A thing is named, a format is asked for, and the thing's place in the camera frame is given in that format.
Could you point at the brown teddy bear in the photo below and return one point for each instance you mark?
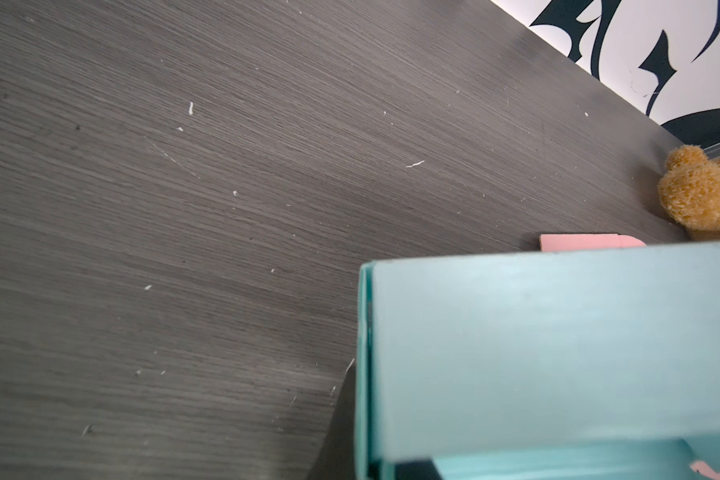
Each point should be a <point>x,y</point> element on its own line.
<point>689,192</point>

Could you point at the pink flat paper box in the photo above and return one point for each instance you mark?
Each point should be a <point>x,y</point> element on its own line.
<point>589,241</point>

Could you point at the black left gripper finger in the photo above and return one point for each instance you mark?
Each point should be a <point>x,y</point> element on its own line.
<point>335,460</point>

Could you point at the light blue paper box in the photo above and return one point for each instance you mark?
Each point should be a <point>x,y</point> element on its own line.
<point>599,364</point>

